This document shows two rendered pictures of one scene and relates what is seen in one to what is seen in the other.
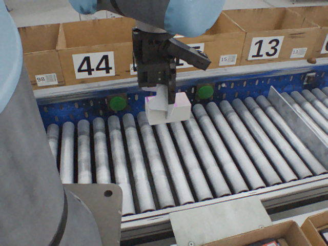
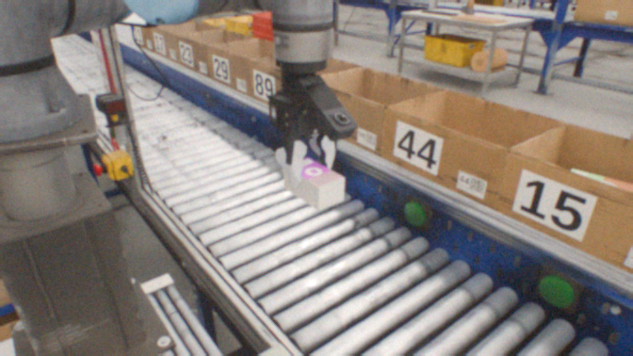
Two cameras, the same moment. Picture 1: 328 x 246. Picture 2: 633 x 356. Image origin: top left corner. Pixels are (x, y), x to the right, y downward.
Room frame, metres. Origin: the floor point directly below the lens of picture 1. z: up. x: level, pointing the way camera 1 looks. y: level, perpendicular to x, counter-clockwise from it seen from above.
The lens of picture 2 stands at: (0.25, -0.62, 1.45)
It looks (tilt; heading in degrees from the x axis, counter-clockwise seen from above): 28 degrees down; 64
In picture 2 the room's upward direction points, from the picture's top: straight up
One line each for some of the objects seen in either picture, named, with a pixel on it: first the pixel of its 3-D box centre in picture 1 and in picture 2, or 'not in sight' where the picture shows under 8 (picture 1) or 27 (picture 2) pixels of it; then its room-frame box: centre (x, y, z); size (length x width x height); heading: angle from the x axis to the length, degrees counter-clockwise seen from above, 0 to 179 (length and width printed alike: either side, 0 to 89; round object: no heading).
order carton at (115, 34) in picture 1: (107, 47); (467, 141); (1.14, 0.23, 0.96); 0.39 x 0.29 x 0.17; 102
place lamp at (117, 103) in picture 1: (117, 104); (413, 214); (0.93, 0.17, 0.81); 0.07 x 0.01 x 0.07; 102
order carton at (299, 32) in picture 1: (264, 34); not in sight; (1.31, -0.53, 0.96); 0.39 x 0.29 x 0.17; 102
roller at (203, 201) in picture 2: not in sight; (241, 190); (0.58, 0.66, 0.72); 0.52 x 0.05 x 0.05; 12
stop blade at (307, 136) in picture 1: (295, 124); not in sight; (0.85, -0.58, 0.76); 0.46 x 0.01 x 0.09; 12
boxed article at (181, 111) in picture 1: (167, 108); (313, 183); (0.53, -0.02, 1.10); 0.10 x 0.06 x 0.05; 103
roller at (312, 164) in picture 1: (286, 131); not in sight; (0.85, -0.55, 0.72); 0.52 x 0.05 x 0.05; 12
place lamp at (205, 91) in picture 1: (205, 93); (555, 292); (1.01, -0.21, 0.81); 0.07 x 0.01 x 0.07; 102
